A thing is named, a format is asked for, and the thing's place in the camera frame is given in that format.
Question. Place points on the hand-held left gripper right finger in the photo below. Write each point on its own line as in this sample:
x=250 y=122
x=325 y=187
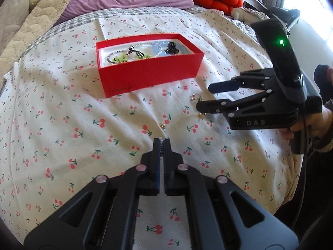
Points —
x=168 y=161

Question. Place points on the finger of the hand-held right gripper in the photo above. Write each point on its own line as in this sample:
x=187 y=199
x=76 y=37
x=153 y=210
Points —
x=216 y=106
x=223 y=86

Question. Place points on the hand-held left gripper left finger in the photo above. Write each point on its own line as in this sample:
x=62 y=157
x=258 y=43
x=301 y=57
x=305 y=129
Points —
x=156 y=161

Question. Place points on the gold charm earring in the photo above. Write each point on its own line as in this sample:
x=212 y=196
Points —
x=201 y=116
x=163 y=126

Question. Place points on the gold hoop earring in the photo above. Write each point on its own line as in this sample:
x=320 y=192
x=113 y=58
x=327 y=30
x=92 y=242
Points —
x=195 y=99

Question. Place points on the black hair claw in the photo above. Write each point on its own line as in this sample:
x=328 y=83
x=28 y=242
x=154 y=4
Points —
x=171 y=47

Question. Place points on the red cardboard box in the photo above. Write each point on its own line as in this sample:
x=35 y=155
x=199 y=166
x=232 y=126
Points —
x=145 y=75

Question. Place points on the jewellery pieces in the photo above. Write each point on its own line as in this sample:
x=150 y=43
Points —
x=109 y=57

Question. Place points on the person's right forearm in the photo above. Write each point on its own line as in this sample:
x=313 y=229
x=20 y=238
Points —
x=322 y=145

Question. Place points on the person's right hand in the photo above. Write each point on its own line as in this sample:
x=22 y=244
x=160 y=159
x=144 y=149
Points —
x=322 y=122

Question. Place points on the dark grey cloth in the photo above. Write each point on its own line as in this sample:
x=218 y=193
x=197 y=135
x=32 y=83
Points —
x=283 y=13

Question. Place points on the dark knit cloth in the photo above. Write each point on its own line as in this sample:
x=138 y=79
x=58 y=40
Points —
x=321 y=80

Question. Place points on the cherry print bed sheet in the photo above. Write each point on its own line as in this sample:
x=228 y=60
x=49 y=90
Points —
x=78 y=109

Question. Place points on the beige quilted blanket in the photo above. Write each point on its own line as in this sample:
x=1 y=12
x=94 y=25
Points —
x=33 y=18

